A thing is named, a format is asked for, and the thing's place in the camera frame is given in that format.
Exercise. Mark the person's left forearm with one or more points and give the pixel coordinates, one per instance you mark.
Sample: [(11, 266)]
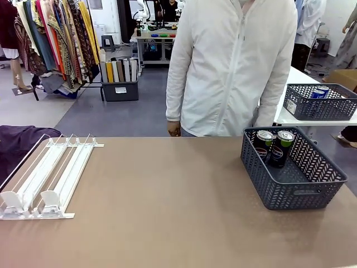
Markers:
[(269, 103)]

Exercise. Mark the brown fabric roll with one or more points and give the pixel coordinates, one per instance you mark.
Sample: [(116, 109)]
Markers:
[(120, 71)]

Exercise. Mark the brown floral hanging garment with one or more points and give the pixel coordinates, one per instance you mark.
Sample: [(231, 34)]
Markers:
[(81, 42)]

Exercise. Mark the person's right hand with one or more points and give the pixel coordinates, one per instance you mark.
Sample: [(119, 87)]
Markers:
[(174, 128)]

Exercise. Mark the person in white jacket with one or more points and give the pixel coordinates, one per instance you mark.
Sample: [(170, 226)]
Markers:
[(228, 69)]

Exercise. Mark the teal hanging garment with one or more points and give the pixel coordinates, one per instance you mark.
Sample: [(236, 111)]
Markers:
[(42, 47)]

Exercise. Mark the white fabric roll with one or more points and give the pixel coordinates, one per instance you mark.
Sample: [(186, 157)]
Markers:
[(115, 71)]

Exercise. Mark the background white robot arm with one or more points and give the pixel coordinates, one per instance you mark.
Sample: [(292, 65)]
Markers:
[(140, 14)]

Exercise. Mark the cream hanging garment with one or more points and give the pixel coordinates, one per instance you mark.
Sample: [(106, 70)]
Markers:
[(25, 25)]

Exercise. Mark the brown plaid hanging garment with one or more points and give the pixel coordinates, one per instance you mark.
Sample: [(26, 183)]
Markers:
[(30, 58)]

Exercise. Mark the grey fabric pile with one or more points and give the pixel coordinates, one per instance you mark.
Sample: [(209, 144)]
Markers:
[(55, 82)]

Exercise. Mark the yellow fabric roll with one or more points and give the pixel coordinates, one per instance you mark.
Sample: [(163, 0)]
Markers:
[(110, 72)]

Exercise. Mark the white box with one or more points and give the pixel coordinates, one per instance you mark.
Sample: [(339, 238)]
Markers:
[(100, 32)]

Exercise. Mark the green bowl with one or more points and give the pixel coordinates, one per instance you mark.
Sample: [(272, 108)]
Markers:
[(163, 35)]

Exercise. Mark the grey storage bin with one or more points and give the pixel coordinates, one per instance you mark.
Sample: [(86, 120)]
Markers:
[(120, 92)]

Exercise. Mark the purple cloth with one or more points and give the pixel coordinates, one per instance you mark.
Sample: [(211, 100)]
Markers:
[(19, 145)]

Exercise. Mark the person's right forearm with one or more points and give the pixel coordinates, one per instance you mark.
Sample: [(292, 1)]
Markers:
[(177, 95)]

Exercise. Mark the light grey fabric roll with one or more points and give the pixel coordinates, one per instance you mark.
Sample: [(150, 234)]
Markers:
[(127, 69)]

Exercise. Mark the beige fabric roll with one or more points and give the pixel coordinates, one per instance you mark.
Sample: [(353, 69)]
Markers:
[(134, 69)]

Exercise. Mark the mannequin in maroon dress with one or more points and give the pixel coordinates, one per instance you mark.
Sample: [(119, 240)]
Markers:
[(7, 25)]

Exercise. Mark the mannequin in white shirt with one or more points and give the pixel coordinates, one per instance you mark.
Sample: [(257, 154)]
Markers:
[(311, 25)]

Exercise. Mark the grey step stool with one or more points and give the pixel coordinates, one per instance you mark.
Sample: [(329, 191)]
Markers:
[(108, 42)]

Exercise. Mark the background person in black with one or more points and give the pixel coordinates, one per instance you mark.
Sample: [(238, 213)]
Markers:
[(170, 9)]

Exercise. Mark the white side table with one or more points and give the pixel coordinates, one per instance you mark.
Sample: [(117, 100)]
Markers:
[(295, 75)]

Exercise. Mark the orange hanging garment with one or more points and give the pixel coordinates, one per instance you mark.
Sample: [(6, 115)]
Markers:
[(59, 56)]

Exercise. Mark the grey plastic woven basket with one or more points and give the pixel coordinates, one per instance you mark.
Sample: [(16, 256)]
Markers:
[(293, 192), (320, 110)]

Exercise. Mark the yellow hanging garment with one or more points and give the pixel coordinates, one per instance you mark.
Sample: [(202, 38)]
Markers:
[(89, 30)]

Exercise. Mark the black metal clothes rack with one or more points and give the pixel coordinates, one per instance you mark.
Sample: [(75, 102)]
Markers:
[(96, 56)]

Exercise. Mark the black Pepsi can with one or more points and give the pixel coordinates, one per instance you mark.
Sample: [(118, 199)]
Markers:
[(260, 148), (280, 153)]

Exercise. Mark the blue Pepsi can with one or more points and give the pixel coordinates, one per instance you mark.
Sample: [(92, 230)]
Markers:
[(317, 95), (325, 90)]

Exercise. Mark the cardboard box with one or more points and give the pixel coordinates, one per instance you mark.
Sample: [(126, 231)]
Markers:
[(344, 78)]

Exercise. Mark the background workbench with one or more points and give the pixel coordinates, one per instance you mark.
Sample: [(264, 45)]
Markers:
[(153, 38)]

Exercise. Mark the dark plastic stool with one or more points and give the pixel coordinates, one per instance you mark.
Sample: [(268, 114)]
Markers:
[(323, 46)]

